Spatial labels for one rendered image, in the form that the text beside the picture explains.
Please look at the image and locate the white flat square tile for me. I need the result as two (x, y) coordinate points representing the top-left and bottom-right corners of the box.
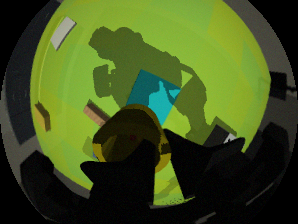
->
(51, 16), (77, 51)

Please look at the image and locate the yellow flat block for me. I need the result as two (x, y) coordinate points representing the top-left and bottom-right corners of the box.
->
(35, 103), (51, 131)

